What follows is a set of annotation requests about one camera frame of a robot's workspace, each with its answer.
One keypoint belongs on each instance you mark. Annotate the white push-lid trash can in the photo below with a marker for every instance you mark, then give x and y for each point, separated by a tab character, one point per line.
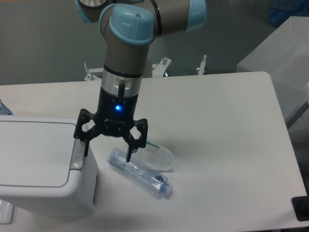
44	169

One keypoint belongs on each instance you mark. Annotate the black device at table edge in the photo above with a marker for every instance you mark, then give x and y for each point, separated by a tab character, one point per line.
301	207

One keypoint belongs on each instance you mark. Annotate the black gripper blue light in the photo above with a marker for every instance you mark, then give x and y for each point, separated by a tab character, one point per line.
114	117

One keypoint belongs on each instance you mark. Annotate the clear plastic bottle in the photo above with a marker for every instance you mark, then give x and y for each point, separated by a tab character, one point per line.
144	176

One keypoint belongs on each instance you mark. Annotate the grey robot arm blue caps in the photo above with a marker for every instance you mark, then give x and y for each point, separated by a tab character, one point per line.
128	28

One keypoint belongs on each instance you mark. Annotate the blue patterned packet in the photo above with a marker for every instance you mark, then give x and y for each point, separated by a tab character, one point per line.
4	110

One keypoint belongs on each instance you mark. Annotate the white bracket with bolts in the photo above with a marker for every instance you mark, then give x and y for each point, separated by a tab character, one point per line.
158	70

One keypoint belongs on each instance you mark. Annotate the metal bolt foot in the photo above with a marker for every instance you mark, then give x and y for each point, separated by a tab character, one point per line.
202	69

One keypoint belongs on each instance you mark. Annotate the white covered box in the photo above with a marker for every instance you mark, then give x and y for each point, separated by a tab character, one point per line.
284	55

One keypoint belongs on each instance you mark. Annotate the blue bag in background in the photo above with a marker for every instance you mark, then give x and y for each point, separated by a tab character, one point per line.
281	10

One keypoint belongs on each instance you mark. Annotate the clear plastic wrapper green strip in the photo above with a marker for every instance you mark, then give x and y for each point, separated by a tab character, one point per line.
156	156

